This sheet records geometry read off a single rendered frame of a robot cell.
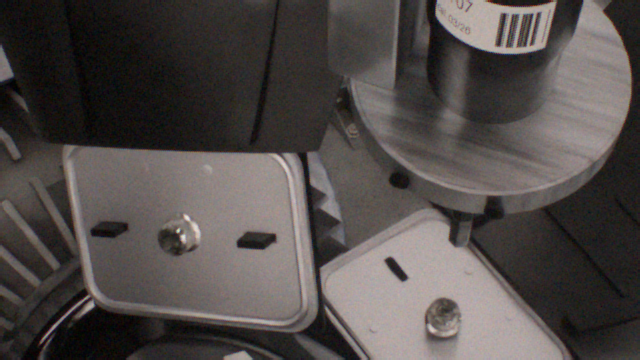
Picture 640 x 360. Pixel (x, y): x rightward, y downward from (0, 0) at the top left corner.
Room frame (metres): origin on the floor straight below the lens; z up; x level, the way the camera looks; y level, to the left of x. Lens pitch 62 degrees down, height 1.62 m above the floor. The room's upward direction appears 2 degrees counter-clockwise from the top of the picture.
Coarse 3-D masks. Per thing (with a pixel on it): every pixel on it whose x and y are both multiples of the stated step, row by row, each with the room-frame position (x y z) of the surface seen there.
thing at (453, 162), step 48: (336, 0) 0.17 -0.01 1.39; (384, 0) 0.17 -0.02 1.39; (336, 48) 0.17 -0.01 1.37; (384, 48) 0.17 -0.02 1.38; (576, 48) 0.18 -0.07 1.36; (624, 48) 0.18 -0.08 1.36; (384, 96) 0.16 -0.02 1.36; (432, 96) 0.16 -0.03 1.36; (576, 96) 0.16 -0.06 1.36; (624, 96) 0.16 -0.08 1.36; (384, 144) 0.15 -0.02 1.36; (432, 144) 0.15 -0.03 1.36; (480, 144) 0.15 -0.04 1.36; (528, 144) 0.15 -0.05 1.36; (576, 144) 0.15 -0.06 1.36; (432, 192) 0.14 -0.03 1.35; (480, 192) 0.14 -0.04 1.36; (528, 192) 0.14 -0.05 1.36
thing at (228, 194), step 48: (96, 192) 0.20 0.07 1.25; (144, 192) 0.19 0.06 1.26; (192, 192) 0.19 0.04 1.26; (240, 192) 0.19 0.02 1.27; (288, 192) 0.18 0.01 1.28; (96, 240) 0.19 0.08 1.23; (144, 240) 0.18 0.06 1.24; (288, 240) 0.17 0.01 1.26; (96, 288) 0.18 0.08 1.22; (144, 288) 0.17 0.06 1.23; (192, 288) 0.17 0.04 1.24; (240, 288) 0.16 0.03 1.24; (288, 288) 0.16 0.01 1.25
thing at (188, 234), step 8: (176, 216) 0.19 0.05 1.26; (184, 216) 0.18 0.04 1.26; (168, 224) 0.18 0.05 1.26; (176, 224) 0.18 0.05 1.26; (184, 224) 0.18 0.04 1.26; (192, 224) 0.18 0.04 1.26; (160, 232) 0.18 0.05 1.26; (168, 232) 0.18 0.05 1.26; (176, 232) 0.18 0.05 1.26; (184, 232) 0.18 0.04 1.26; (192, 232) 0.18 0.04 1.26; (200, 232) 0.18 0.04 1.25; (160, 240) 0.18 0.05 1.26; (168, 240) 0.18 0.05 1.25; (176, 240) 0.18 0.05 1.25; (184, 240) 0.18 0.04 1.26; (192, 240) 0.18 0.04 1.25; (200, 240) 0.18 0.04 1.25; (168, 248) 0.18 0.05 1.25; (176, 248) 0.18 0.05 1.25; (184, 248) 0.17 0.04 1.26; (192, 248) 0.18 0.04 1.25
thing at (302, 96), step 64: (0, 0) 0.25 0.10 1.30; (64, 0) 0.24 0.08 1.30; (128, 0) 0.23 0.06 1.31; (192, 0) 0.23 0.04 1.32; (256, 0) 0.22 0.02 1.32; (320, 0) 0.22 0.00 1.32; (64, 64) 0.22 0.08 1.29; (128, 64) 0.22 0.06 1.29; (192, 64) 0.21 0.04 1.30; (256, 64) 0.21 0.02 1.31; (320, 64) 0.21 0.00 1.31; (64, 128) 0.21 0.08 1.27; (128, 128) 0.21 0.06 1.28; (192, 128) 0.20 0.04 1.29; (256, 128) 0.19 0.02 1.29; (320, 128) 0.19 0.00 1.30
